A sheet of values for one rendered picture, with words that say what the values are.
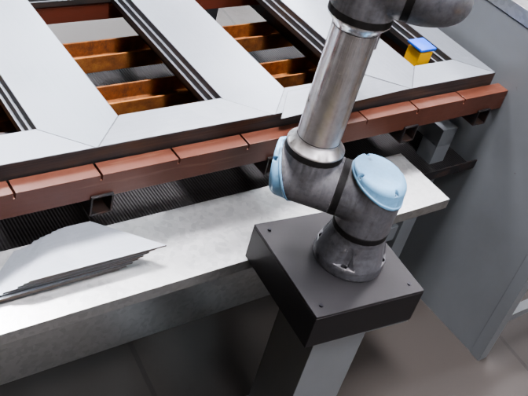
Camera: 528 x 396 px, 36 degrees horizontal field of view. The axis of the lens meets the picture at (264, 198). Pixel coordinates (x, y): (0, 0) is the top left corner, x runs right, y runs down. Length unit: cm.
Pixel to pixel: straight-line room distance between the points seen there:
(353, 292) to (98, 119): 64
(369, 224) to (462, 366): 123
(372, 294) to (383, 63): 80
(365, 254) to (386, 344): 107
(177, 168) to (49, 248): 32
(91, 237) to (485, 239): 135
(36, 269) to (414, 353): 144
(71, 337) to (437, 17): 108
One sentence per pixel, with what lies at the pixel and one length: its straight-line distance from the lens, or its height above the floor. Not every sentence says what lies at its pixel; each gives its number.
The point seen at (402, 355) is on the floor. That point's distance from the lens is 269.
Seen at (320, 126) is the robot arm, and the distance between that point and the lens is 152.
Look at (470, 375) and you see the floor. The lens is 275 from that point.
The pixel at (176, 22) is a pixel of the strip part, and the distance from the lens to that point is 219.
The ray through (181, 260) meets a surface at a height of 68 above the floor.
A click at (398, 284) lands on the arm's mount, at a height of 77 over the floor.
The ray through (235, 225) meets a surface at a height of 68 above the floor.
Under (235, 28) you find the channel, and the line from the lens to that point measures 255.
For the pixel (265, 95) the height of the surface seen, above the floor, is 86.
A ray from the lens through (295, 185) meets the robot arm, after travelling 158.
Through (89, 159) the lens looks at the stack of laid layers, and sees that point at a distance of 171.
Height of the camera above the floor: 188
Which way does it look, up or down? 38 degrees down
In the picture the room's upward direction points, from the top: 17 degrees clockwise
